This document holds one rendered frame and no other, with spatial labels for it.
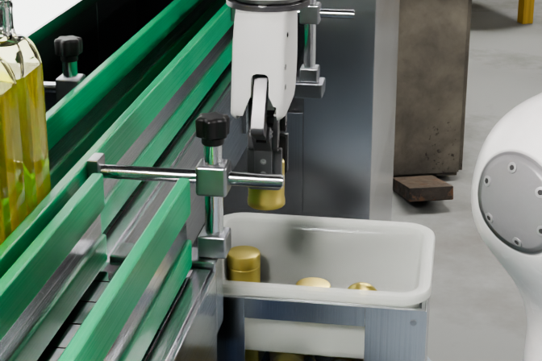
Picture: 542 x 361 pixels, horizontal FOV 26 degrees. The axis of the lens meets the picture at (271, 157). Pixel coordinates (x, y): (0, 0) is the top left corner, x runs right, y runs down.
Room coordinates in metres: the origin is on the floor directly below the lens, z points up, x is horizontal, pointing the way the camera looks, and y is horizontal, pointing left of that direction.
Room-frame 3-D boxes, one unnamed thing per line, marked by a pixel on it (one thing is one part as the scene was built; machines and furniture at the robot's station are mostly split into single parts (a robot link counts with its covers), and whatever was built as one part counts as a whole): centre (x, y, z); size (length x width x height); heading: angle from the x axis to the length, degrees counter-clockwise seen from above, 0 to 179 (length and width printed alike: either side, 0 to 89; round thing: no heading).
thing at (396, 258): (1.03, -0.04, 0.97); 0.22 x 0.17 x 0.09; 81
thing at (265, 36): (1.03, 0.00, 1.21); 0.10 x 0.07 x 0.11; 172
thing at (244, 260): (1.09, 0.03, 0.96); 0.04 x 0.04 x 0.04
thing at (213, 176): (0.94, 0.07, 1.12); 0.17 x 0.03 x 0.12; 81
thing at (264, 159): (1.00, 0.01, 1.12); 0.03 x 0.03 x 0.07; 82
